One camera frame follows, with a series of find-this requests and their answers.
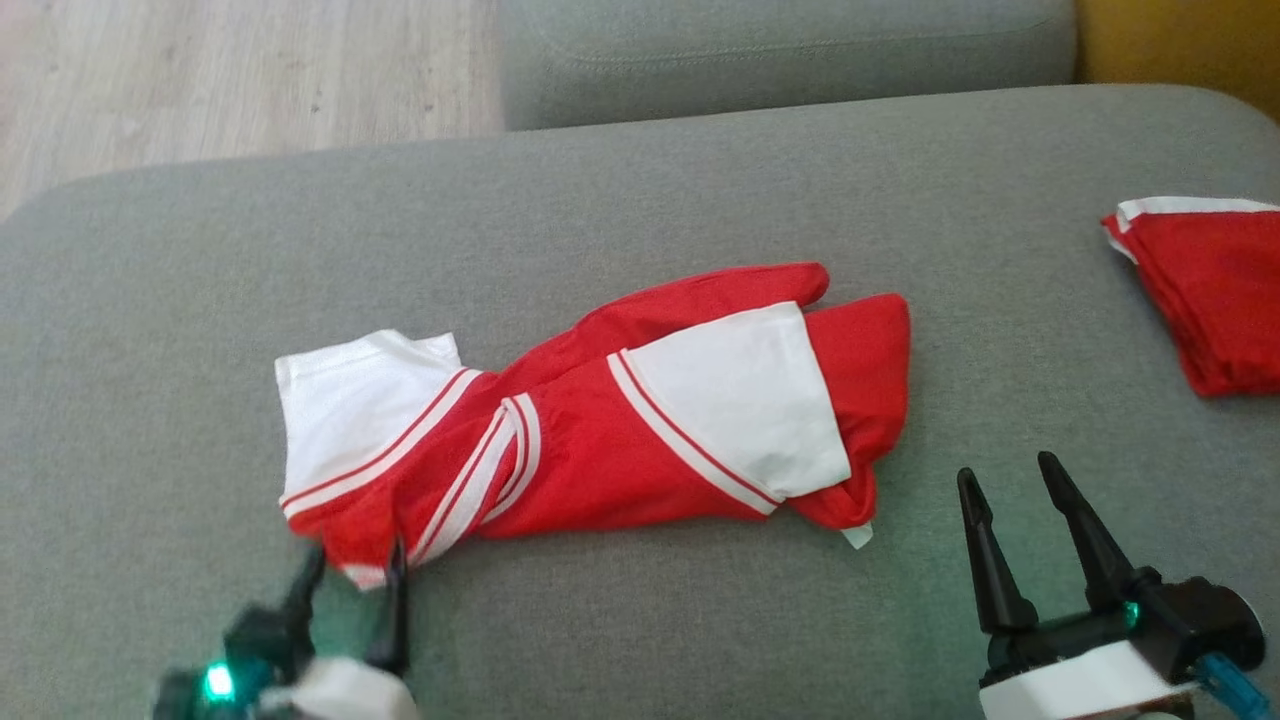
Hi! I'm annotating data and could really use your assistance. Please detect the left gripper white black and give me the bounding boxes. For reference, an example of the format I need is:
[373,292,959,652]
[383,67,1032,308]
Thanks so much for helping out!
[150,540,421,720]

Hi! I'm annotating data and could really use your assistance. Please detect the right arm cable teal plug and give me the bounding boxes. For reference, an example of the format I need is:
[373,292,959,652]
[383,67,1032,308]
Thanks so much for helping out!
[1195,650,1278,720]

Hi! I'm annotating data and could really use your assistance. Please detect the large grey sofa seat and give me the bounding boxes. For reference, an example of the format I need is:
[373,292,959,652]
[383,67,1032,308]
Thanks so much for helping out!
[0,85,1280,720]

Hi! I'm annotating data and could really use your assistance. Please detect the small grey sofa cushion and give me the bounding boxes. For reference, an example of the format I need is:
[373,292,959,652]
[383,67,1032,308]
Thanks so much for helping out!
[500,0,1079,131]

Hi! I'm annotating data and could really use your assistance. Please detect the red jersey white sleeves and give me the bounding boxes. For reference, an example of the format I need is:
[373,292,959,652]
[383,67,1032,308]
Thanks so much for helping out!
[275,262,913,591]

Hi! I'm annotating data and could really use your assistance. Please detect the yellow fabric backrest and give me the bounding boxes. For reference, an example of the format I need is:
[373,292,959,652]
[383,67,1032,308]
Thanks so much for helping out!
[1075,0,1280,123]

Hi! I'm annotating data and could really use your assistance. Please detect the red garment white hem stripe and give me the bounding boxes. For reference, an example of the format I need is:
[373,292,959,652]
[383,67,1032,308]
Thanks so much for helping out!
[1102,196,1280,398]

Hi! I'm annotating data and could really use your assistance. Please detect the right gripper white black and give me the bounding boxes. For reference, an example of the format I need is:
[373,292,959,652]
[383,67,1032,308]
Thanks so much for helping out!
[957,452,1266,720]

